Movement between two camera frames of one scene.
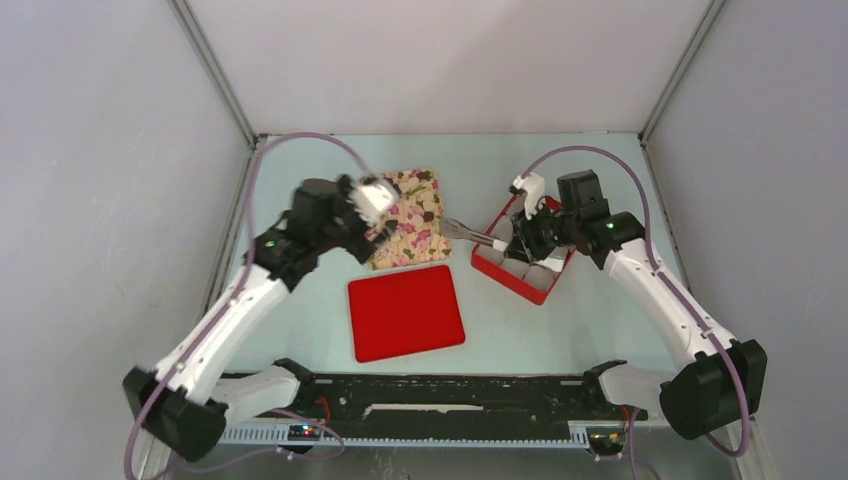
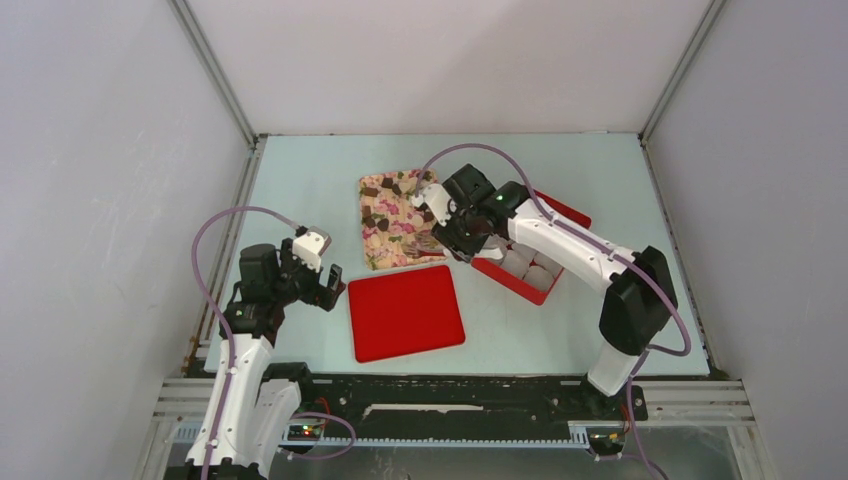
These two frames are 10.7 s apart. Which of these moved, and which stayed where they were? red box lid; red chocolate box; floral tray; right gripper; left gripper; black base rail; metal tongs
Moved: right gripper; metal tongs; left gripper
Stayed: black base rail; red chocolate box; floral tray; red box lid
